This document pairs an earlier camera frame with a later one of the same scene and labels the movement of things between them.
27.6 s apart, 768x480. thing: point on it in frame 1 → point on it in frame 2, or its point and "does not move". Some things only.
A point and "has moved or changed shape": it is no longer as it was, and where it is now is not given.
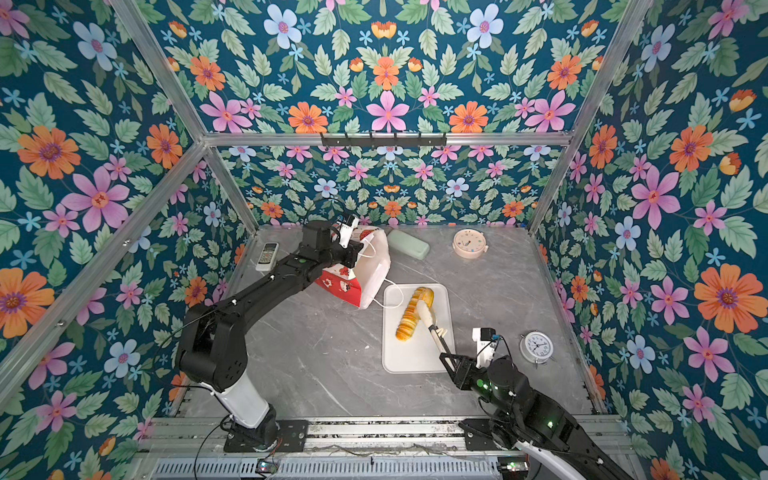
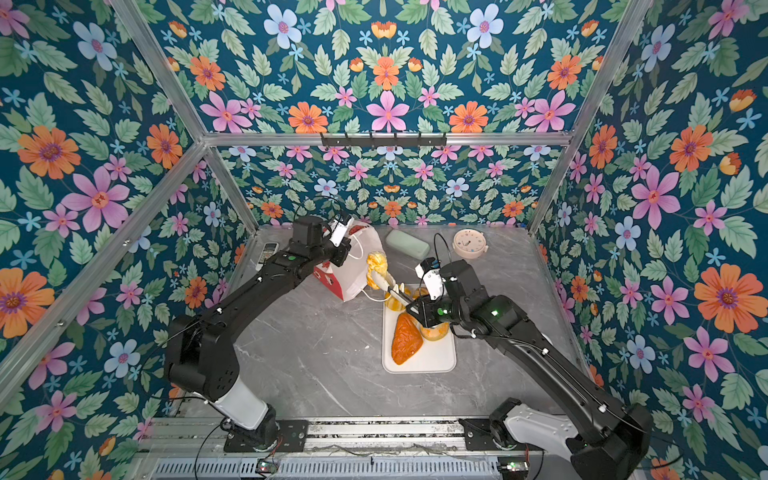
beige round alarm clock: x=469 y=243 does not move
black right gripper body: x=472 y=376 → x=435 y=312
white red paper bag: x=369 y=276 has moved or changed shape
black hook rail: x=371 y=141 does not move
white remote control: x=268 y=256 does not move
